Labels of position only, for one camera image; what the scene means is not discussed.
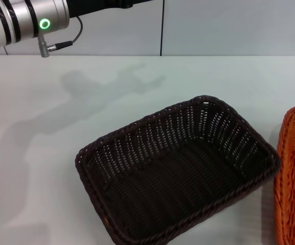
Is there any dark brown woven basket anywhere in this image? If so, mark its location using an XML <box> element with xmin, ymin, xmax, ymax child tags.
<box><xmin>75</xmin><ymin>94</ymin><xmax>282</xmax><ymax>245</ymax></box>

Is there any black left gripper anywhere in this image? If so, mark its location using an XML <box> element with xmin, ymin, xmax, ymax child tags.
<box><xmin>66</xmin><ymin>0</ymin><xmax>148</xmax><ymax>19</ymax></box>

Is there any black cable with metal plug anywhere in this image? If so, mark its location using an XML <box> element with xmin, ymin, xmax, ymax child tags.
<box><xmin>37</xmin><ymin>16</ymin><xmax>83</xmax><ymax>58</ymax></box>

